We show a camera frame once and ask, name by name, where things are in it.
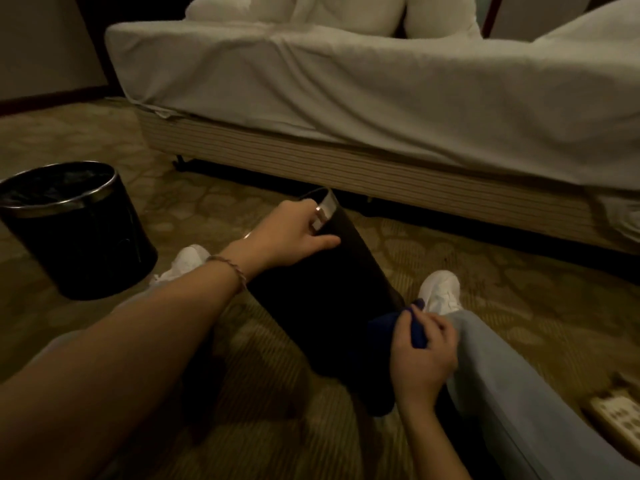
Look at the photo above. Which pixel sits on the person's right hand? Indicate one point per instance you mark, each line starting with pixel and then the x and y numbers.
pixel 420 367

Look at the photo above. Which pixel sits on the person's left hand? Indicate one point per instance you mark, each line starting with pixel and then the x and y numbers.
pixel 280 237

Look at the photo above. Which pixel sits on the person's right thumb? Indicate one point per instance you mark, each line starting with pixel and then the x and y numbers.
pixel 418 328

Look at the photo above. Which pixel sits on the person's left thumb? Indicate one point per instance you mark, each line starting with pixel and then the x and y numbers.
pixel 320 242

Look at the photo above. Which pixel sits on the dark blue cleaning cloth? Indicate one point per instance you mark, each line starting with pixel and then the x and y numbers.
pixel 387 329

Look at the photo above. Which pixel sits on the person's left forearm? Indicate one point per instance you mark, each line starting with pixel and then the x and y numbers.
pixel 120 364

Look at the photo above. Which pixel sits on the person's right forearm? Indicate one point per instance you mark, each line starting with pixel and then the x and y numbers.
pixel 432 442

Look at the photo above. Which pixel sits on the person's white right shoe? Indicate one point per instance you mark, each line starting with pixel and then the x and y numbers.
pixel 440 292

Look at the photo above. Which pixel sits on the person's white shoe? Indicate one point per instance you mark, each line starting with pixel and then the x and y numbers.
pixel 440 292
pixel 185 262

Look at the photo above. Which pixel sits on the striped beige bed base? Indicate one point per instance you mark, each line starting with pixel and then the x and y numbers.
pixel 400 179

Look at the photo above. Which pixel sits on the person's light blue trousers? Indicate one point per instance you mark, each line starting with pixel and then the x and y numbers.
pixel 520 409

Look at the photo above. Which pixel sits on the person's white left shoe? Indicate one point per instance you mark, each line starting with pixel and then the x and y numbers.
pixel 185 262

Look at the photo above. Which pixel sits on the mattress with white sheet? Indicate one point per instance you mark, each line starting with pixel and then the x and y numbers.
pixel 400 104

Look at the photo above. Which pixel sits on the black bed leg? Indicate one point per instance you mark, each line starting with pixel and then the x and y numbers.
pixel 181 163

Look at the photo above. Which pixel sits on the white remote control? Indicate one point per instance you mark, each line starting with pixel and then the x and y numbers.
pixel 617 417

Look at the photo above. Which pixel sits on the white pillow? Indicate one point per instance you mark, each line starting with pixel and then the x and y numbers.
pixel 240 7
pixel 350 12
pixel 440 14

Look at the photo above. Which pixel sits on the black waste bin with liner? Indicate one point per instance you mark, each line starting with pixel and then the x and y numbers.
pixel 85 239

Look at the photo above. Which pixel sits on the black plastic bin liner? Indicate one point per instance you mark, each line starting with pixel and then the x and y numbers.
pixel 55 182

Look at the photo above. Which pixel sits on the white duvet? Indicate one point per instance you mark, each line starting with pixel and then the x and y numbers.
pixel 600 24

